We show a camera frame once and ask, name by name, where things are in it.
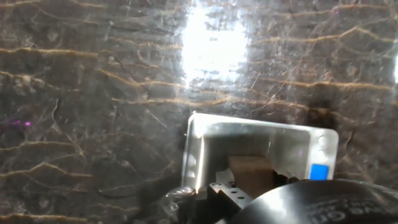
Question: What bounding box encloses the silver digital pocket scale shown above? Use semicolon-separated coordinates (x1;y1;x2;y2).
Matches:
180;111;340;194

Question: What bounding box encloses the small wooden cube block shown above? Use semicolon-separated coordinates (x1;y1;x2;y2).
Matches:
228;155;275;199

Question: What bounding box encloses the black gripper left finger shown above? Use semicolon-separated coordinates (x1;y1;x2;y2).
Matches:
207;169;253;214

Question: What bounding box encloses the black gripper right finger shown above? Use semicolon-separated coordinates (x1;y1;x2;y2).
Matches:
272;169;300;188

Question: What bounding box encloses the dark marble pattern mat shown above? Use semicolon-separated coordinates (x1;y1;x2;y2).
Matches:
0;0;398;224

